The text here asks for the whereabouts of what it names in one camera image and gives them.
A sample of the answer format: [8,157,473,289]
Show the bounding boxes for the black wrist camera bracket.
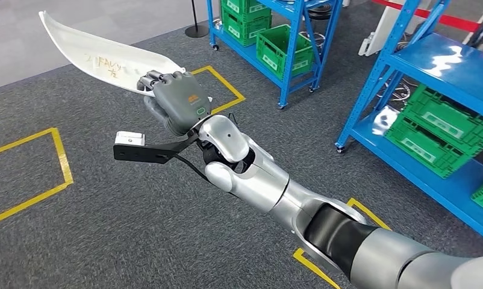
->
[113,133,201,165]

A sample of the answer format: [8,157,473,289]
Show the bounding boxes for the red barrier tape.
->
[371,0,482,34]

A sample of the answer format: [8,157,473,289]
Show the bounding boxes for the blue steel shelf rack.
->
[207,0,343,109]
[335,0,483,247]

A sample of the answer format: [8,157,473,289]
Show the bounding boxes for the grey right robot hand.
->
[136,69,213,137]

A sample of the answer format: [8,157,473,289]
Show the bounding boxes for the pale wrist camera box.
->
[114,131,146,147]

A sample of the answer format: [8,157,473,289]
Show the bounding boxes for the black camera cable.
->
[172,152,211,184]

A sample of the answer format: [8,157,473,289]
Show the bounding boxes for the black stanchion with base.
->
[184,0,210,39]

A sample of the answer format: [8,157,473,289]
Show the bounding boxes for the dark wheel rim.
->
[307,3,339,22]

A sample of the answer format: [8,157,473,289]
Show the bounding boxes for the white leaning panel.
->
[358,0,413,57]

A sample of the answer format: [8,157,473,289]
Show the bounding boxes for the white curved part orange writing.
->
[39,10,214,104]

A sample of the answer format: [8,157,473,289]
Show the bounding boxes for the wire wheel cover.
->
[376,76,413,104]

